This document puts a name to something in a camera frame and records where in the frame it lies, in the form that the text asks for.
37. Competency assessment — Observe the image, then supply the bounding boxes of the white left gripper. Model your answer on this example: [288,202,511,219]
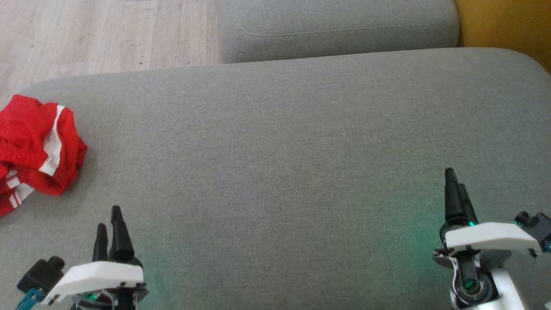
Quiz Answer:
[41,205,149,310]

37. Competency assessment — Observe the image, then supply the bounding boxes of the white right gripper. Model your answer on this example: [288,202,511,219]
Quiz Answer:
[433,168,541,267]

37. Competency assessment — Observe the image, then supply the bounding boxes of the red shorts with white band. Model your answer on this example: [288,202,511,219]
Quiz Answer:
[0,94,88,197]

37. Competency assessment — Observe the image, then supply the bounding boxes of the large yellow sofa back cushion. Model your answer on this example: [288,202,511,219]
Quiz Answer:
[454,0,551,74]

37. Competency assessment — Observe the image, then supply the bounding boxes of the grey sofa seat cushion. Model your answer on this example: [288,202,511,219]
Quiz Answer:
[220,0,460,64]

